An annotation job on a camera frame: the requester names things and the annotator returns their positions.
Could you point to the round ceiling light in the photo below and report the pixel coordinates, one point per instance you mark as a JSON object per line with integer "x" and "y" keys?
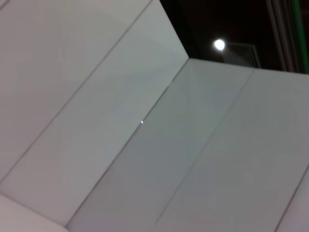
{"x": 219, "y": 44}

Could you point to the ceiling air vent grille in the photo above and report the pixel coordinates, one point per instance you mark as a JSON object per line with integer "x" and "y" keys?
{"x": 243, "y": 56}

